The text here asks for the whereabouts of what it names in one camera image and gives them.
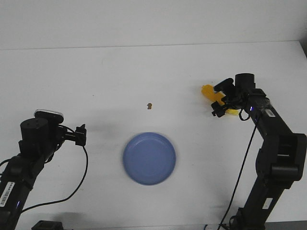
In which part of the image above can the yellow corn cob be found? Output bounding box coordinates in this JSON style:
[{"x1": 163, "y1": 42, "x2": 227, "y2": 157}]
[{"x1": 201, "y1": 84, "x2": 239, "y2": 116}]

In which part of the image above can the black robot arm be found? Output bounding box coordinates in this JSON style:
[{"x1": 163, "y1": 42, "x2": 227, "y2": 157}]
[
  {"x1": 212, "y1": 73, "x2": 307, "y2": 230},
  {"x1": 0, "y1": 118, "x2": 86, "y2": 230}
]

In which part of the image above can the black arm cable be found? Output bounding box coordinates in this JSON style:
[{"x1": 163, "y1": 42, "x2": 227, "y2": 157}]
[
  {"x1": 218, "y1": 109, "x2": 257, "y2": 230},
  {"x1": 20, "y1": 126, "x2": 89, "y2": 213}
]

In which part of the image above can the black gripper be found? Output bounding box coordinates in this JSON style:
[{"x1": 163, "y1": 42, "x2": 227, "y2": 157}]
[
  {"x1": 57, "y1": 124, "x2": 86, "y2": 146},
  {"x1": 211, "y1": 78, "x2": 249, "y2": 117}
]

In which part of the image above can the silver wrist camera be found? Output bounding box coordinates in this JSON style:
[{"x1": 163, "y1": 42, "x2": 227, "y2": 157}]
[{"x1": 34, "y1": 109, "x2": 64, "y2": 124}]

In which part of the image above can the blue round plate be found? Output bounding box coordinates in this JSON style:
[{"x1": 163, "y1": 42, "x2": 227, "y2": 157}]
[{"x1": 122, "y1": 132, "x2": 177, "y2": 185}]

